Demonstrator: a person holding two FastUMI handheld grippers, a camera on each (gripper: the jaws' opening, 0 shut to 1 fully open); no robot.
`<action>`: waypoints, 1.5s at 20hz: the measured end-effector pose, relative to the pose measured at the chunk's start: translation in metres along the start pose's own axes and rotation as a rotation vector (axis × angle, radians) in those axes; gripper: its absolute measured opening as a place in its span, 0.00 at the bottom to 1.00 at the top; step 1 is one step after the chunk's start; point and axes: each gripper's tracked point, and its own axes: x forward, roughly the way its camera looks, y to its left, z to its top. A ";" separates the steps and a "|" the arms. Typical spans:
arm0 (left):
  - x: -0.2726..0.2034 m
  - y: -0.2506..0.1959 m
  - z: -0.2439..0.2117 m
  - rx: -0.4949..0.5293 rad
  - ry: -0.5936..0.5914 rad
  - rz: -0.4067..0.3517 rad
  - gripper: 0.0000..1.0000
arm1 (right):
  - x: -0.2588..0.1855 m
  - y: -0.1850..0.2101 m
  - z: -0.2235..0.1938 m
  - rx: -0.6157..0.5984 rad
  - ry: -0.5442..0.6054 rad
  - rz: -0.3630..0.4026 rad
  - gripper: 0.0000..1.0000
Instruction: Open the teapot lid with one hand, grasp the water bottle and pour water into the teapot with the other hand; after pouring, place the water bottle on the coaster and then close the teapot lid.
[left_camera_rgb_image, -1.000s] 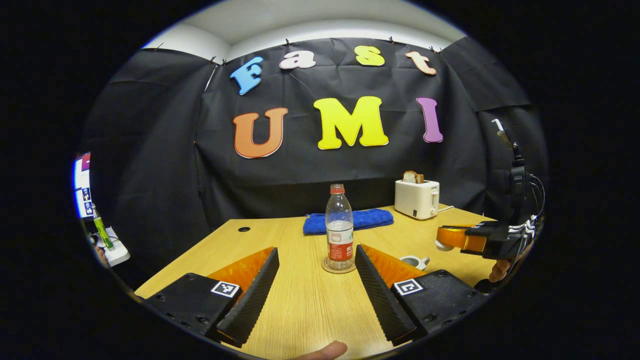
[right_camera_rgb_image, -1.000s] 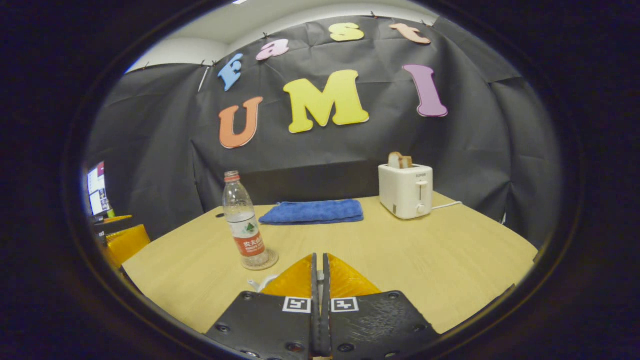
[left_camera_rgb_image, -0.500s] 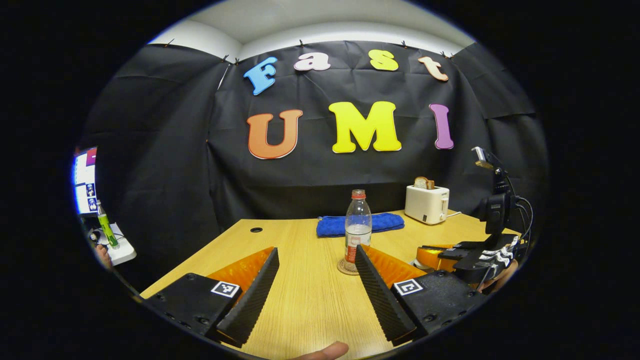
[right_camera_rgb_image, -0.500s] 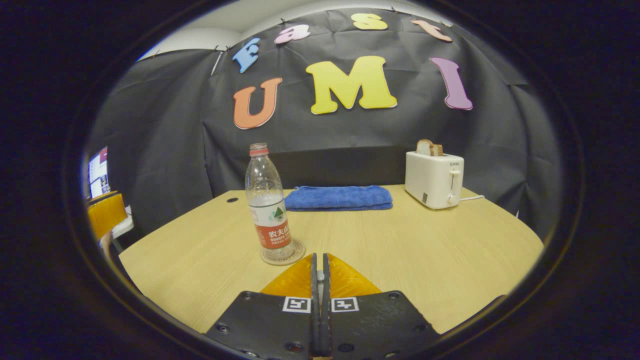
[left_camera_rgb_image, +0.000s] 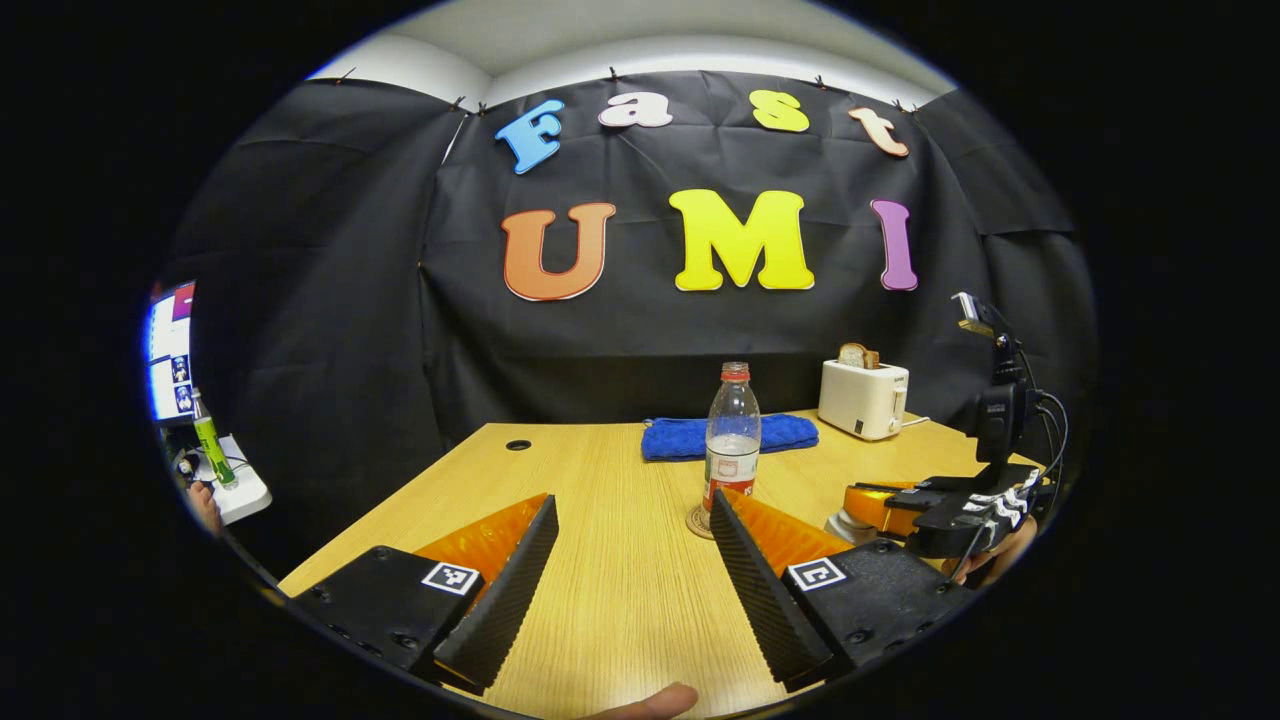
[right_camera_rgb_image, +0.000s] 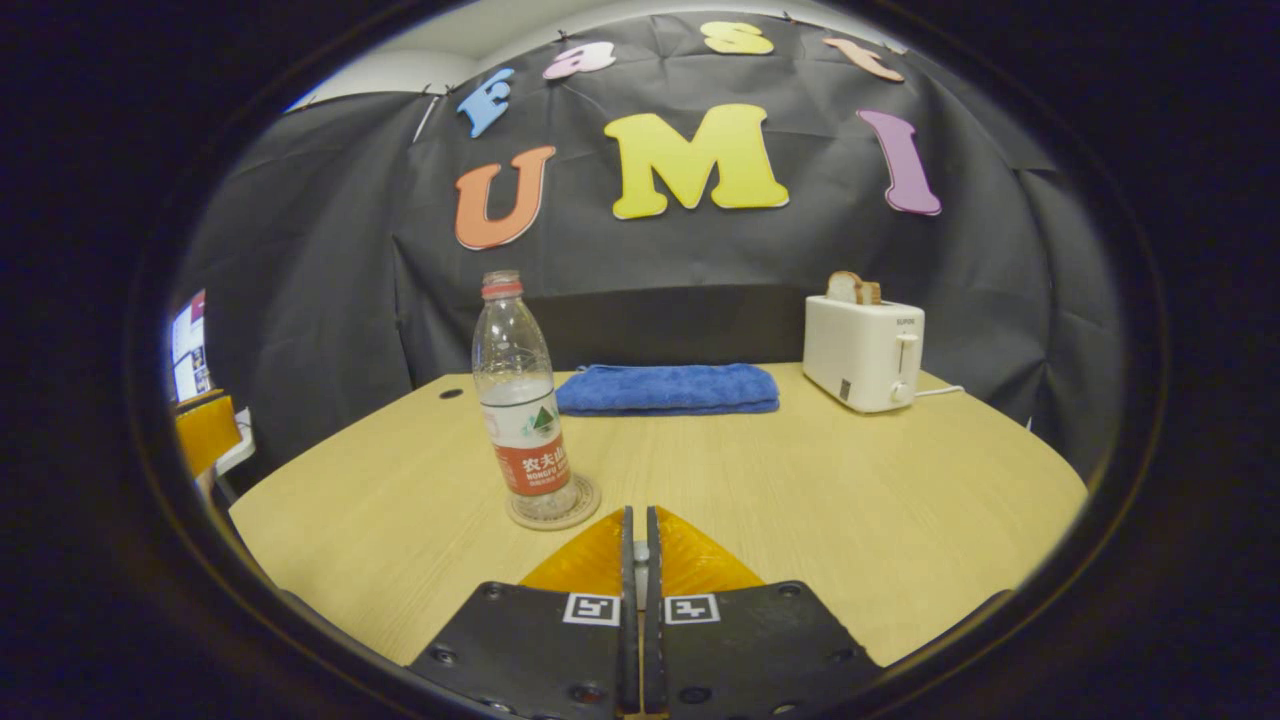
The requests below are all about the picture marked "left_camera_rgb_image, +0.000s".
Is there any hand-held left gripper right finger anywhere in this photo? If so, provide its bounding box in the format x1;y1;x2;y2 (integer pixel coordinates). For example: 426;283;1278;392
708;488;976;693

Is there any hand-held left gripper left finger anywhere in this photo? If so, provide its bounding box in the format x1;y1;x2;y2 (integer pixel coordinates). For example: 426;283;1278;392
290;493;561;696

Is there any green bottle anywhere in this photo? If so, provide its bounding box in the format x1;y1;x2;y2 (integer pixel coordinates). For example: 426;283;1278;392
192;388;239;489

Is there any white side table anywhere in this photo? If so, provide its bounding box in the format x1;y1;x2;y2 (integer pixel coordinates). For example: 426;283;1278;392
175;435;273;526

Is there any blue folded towel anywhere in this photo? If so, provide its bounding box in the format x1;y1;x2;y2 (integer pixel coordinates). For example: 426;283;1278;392
641;414;819;462

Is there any white toaster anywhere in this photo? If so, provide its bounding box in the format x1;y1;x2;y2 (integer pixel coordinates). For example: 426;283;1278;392
818;360;910;441

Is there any black backdrop cloth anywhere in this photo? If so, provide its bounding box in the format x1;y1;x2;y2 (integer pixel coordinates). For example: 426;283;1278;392
160;68;1096;576

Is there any computer monitor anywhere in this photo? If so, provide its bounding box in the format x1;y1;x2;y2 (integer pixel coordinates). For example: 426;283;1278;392
148;282;197;423

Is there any clear plastic water bottle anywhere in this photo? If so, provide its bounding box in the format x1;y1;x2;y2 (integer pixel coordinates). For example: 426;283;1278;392
703;362;762;513

